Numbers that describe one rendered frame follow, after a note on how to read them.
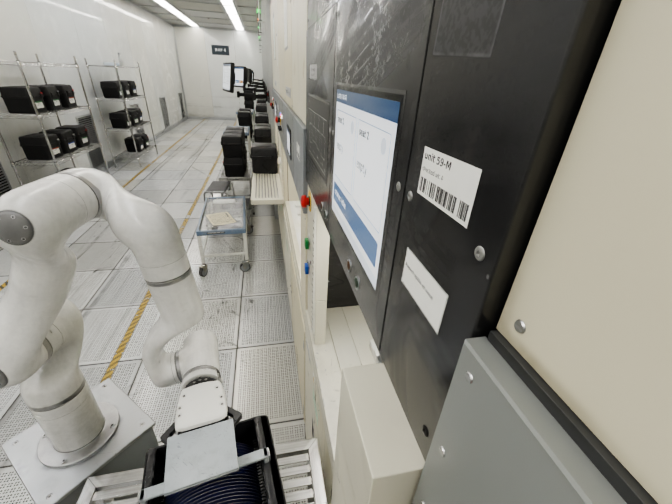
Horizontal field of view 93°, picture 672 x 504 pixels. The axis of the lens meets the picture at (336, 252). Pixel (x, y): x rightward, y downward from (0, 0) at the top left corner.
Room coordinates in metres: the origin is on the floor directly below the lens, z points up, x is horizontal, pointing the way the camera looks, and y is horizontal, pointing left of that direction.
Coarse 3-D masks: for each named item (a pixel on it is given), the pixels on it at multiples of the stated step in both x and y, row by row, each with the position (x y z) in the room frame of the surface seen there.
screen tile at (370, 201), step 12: (360, 120) 0.44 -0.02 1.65; (360, 132) 0.44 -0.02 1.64; (372, 132) 0.39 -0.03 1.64; (384, 132) 0.35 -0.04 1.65; (360, 144) 0.43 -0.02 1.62; (372, 144) 0.39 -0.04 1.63; (360, 156) 0.43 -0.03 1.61; (372, 156) 0.38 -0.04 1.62; (384, 168) 0.34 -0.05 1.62; (360, 180) 0.42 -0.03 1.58; (384, 180) 0.34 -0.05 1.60; (360, 192) 0.42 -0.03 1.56; (372, 192) 0.37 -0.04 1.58; (360, 204) 0.41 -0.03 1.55; (372, 204) 0.36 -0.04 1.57; (372, 216) 0.36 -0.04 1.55
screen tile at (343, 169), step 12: (348, 120) 0.51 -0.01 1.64; (348, 132) 0.50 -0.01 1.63; (336, 144) 0.58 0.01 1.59; (348, 144) 0.50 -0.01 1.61; (336, 156) 0.57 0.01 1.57; (348, 156) 0.49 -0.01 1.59; (336, 168) 0.57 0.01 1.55; (348, 168) 0.49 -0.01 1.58; (348, 180) 0.48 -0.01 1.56; (348, 192) 0.48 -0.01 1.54
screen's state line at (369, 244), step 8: (336, 184) 0.56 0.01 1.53; (336, 192) 0.56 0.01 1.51; (336, 200) 0.56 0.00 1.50; (344, 200) 0.50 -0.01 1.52; (344, 208) 0.50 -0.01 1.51; (352, 208) 0.45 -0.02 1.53; (352, 216) 0.45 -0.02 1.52; (352, 224) 0.44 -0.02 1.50; (360, 224) 0.40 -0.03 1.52; (360, 232) 0.40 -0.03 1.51; (368, 232) 0.37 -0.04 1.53; (360, 240) 0.40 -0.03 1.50; (368, 240) 0.36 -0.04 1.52; (368, 248) 0.36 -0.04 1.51; (376, 248) 0.33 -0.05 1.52; (368, 256) 0.36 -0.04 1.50
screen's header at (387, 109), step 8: (344, 96) 0.54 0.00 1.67; (352, 96) 0.49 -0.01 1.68; (360, 96) 0.45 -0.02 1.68; (368, 96) 0.42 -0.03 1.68; (352, 104) 0.49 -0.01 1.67; (360, 104) 0.45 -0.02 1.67; (368, 104) 0.42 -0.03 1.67; (376, 104) 0.39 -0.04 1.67; (384, 104) 0.36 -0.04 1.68; (392, 104) 0.34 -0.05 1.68; (368, 112) 0.41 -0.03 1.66; (376, 112) 0.38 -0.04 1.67; (384, 112) 0.36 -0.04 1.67; (392, 112) 0.34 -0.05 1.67; (392, 120) 0.33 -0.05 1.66
